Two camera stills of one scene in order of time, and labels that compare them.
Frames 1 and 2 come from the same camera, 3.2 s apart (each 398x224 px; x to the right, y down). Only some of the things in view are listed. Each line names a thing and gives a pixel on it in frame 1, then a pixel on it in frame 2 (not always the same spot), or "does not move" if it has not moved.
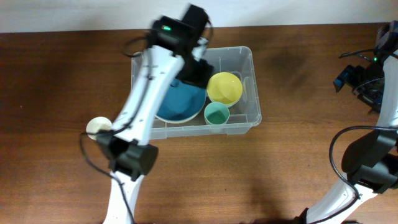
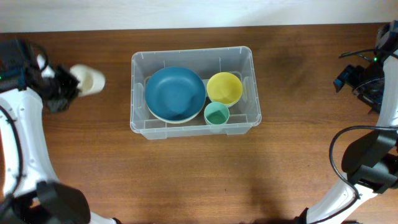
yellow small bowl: (224, 87) does not move
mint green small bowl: (229, 105) -> (216, 106)
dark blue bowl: (181, 100) does not move
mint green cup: (216, 113) does not move
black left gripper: (201, 73) -> (71, 83)
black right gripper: (349, 76) does not move
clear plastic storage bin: (244, 115) does not move
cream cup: (96, 124) -> (91, 80)
